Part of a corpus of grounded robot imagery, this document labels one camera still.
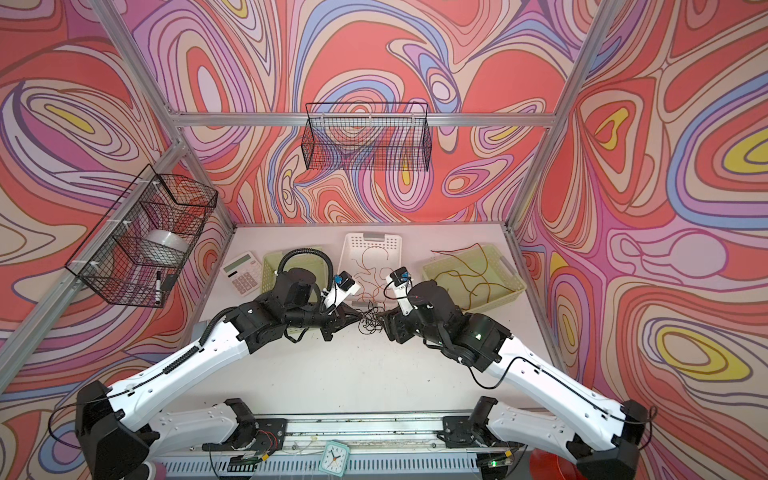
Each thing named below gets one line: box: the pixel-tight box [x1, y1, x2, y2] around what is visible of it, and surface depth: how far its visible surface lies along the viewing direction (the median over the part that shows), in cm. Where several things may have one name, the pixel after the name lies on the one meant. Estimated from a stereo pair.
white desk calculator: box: [220, 251, 262, 297], surface depth 104 cm
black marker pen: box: [155, 271, 162, 305], surface depth 73 cm
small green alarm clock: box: [318, 441, 350, 478], surface depth 70 cm
